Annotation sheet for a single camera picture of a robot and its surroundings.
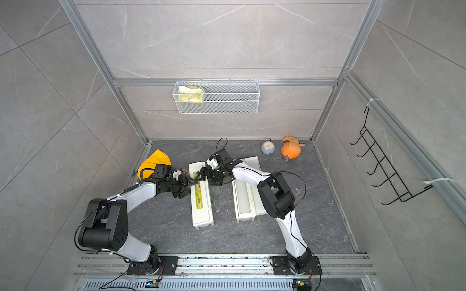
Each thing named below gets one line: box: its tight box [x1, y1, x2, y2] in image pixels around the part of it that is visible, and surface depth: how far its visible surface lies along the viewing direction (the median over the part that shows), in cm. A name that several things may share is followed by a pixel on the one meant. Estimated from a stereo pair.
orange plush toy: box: [280, 135, 306, 160], surface depth 109 cm
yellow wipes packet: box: [177, 84, 204, 104], surface depth 88 cm
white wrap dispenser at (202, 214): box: [188, 161, 215, 230], surface depth 85 cm
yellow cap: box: [137, 149, 172, 181], surface depth 113 cm
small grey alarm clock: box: [259, 137, 276, 156], surface depth 115 cm
